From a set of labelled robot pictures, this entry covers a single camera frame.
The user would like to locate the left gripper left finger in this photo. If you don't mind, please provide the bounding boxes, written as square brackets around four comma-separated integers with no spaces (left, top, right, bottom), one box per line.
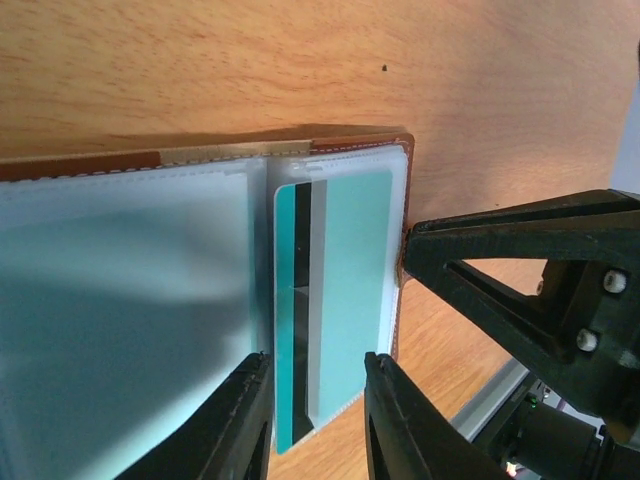
[118,353,273,479]

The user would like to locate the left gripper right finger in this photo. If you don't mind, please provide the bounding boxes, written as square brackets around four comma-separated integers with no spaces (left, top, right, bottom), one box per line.
[364,352,509,480]

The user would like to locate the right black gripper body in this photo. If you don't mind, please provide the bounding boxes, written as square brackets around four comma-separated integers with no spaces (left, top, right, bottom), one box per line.
[529,189,640,480]

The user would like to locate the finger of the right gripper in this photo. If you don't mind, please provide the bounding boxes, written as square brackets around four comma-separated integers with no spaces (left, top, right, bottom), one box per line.
[402,188,640,381]

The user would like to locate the brown leather card holder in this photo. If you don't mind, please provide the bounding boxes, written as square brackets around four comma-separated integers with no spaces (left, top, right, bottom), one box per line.
[1,132,414,479]

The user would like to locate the teal card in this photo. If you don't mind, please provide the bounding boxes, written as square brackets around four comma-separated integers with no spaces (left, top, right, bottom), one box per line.
[273,169,404,454]

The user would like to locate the aluminium front rail frame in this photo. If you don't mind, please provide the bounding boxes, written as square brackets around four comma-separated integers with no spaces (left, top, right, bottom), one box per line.
[450,359,529,441]

